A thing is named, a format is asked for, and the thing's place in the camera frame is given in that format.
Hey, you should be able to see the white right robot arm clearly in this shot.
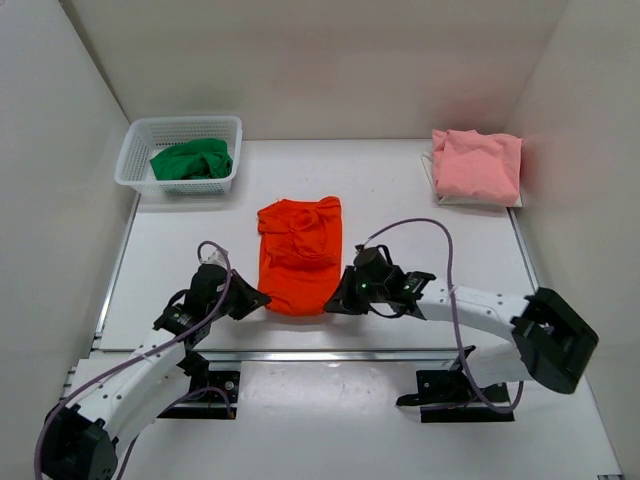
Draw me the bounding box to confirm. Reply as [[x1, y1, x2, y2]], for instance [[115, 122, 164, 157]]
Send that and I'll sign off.
[[324, 245, 599, 401]]

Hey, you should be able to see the white plastic basket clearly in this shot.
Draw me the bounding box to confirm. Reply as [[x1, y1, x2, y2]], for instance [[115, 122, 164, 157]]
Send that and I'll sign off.
[[115, 115, 243, 195]]

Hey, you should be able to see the green t shirt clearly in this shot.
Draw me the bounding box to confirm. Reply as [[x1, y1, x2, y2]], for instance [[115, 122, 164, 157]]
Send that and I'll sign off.
[[150, 138, 233, 181]]

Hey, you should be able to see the orange t shirt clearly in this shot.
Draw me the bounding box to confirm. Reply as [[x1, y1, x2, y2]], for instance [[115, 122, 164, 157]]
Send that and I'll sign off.
[[257, 196, 343, 317]]

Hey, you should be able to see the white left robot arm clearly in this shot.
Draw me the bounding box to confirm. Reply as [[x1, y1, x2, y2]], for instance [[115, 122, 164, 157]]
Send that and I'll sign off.
[[34, 264, 271, 479]]

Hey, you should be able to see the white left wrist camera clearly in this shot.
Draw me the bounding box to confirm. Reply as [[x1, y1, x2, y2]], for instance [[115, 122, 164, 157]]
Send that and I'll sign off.
[[200, 251, 227, 268]]

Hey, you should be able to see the aluminium table rail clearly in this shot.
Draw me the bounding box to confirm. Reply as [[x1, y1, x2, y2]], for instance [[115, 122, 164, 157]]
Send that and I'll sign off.
[[89, 348, 566, 364]]

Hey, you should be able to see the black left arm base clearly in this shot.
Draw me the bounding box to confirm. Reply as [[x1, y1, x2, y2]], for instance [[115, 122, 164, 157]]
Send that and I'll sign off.
[[159, 362, 241, 420]]

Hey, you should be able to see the folded pink t shirt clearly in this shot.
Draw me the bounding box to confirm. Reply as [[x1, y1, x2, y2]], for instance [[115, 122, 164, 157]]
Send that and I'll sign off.
[[431, 129, 523, 207]]

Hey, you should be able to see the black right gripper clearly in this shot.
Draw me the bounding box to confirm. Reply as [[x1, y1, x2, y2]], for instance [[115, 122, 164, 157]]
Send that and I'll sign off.
[[325, 265, 388, 315]]

